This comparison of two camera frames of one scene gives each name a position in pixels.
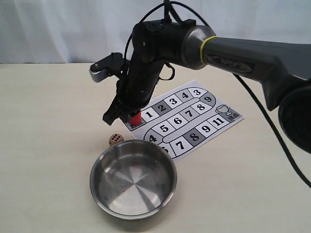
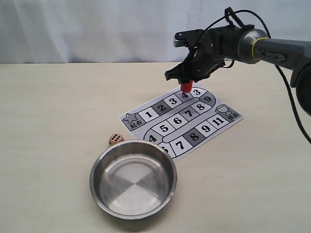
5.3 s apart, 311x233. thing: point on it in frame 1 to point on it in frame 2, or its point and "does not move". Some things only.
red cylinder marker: (136, 119) to (186, 87)
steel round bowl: (133, 180) does not move
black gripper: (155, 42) to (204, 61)
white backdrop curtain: (84, 31) does not move
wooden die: (115, 139) does not move
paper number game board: (186, 119) does not move
